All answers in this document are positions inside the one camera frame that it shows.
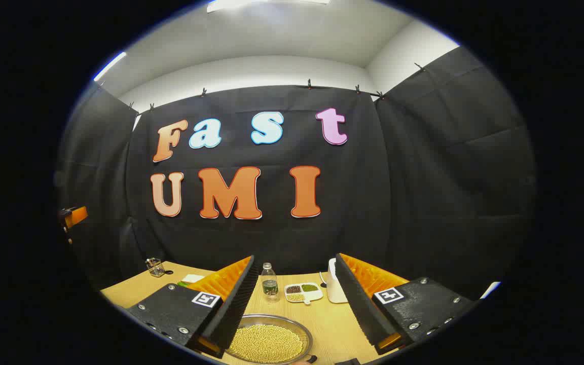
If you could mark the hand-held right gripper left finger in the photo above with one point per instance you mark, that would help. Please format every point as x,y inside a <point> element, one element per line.
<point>236,304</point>

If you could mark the ceiling light panel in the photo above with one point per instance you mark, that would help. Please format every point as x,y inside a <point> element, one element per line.
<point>266,4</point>
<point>109,66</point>

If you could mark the black backdrop cloth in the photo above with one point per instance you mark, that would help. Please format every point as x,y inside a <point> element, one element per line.
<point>271,241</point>

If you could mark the clear glass utensil holder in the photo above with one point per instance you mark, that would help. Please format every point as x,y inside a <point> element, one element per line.
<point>155,267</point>

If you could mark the white toaster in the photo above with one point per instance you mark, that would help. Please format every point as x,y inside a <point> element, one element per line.
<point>335,291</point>

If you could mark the heap of yellow soybeans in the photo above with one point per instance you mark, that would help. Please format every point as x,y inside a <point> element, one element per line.
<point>266,344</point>

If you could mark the sandwich with green lettuce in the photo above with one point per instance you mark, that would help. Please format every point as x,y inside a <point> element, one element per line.
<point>192,278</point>

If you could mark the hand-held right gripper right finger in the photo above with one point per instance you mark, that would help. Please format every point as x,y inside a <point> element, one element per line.
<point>355,304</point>

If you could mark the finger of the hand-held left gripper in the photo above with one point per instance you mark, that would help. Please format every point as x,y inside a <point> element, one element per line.
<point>79,215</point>

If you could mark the white divided plate of beans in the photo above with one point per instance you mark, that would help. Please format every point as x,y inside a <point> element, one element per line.
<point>302,293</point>

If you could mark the clear plastic water bottle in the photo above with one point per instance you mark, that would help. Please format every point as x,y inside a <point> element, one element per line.
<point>269,286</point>

